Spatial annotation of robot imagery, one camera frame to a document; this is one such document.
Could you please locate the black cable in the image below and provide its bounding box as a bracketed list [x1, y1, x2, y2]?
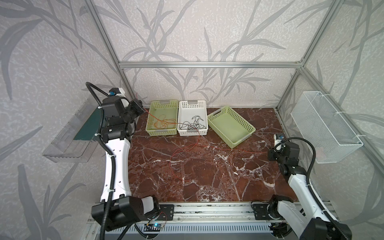
[179, 115, 208, 133]

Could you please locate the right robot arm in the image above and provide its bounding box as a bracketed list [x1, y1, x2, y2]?
[268, 138, 352, 240]

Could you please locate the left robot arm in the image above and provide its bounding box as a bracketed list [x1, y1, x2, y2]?
[91, 94, 160, 233]

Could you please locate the left light green basket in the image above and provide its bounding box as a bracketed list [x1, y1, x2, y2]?
[146, 100, 179, 137]

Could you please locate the light green basket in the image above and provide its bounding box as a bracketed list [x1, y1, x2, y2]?
[208, 106, 256, 149]
[146, 100, 179, 137]

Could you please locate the right light green basket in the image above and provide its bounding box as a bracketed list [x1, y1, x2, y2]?
[208, 106, 256, 149]

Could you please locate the white perforated basket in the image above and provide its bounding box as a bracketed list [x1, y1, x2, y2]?
[177, 100, 209, 137]

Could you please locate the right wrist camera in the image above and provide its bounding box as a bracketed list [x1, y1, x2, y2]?
[274, 134, 285, 152]

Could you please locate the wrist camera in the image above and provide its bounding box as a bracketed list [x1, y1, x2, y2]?
[109, 88, 129, 105]
[274, 134, 285, 152]

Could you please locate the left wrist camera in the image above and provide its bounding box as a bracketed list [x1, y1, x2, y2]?
[109, 88, 129, 105]

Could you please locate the white wire mesh basket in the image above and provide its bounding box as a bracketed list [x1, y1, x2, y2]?
[291, 91, 364, 164]

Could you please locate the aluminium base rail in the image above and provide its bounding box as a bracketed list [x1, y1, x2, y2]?
[86, 201, 343, 224]

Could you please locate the clear plastic wall shelf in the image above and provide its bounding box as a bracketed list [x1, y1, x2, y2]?
[43, 96, 101, 163]

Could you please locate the aluminium cage frame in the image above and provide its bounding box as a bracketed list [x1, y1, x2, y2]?
[85, 0, 384, 175]

